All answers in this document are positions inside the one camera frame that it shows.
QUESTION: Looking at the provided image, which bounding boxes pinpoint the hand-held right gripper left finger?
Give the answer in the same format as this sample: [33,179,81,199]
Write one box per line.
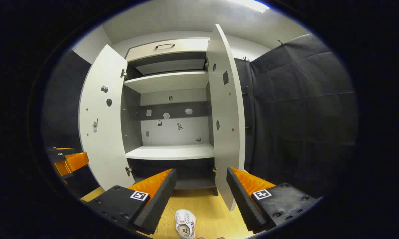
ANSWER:
[85,168,178,235]

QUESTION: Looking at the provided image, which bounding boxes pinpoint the white canvas shoe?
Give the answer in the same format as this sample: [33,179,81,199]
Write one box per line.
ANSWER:
[175,209,197,239]

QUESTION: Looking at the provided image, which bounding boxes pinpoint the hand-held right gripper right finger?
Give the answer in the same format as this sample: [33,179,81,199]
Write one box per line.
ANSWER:
[226,167,320,233]

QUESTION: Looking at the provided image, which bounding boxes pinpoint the ceiling light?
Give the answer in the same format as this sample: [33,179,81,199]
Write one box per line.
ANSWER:
[229,0,270,13]

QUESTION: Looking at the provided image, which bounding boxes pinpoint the white shoe cabinet door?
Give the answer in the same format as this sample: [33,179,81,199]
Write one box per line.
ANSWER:
[206,23,246,212]
[79,44,136,192]

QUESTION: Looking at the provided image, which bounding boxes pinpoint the black backdrop cloth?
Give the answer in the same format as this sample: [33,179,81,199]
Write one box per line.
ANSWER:
[42,50,100,199]
[234,33,358,199]

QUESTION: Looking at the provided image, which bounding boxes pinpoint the white shoe cabinet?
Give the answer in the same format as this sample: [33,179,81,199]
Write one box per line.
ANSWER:
[120,38,220,196]

